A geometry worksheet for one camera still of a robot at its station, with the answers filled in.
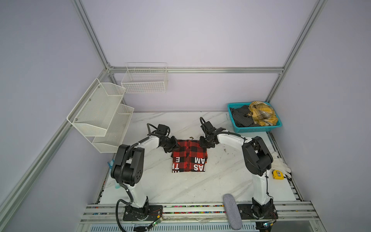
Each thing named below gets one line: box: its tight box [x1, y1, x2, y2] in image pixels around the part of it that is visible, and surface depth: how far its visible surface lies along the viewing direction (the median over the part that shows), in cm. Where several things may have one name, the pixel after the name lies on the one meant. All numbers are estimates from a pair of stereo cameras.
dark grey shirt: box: [229, 104, 260, 128], surface depth 106 cm
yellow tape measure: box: [272, 170, 285, 180], surface depth 88 cm
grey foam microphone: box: [222, 193, 243, 231], surface depth 73 cm
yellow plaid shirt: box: [247, 101, 279, 127], surface depth 106 cm
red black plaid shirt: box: [171, 139, 208, 173], surface depth 92 cm
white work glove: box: [271, 151, 292, 178], surface depth 94 cm
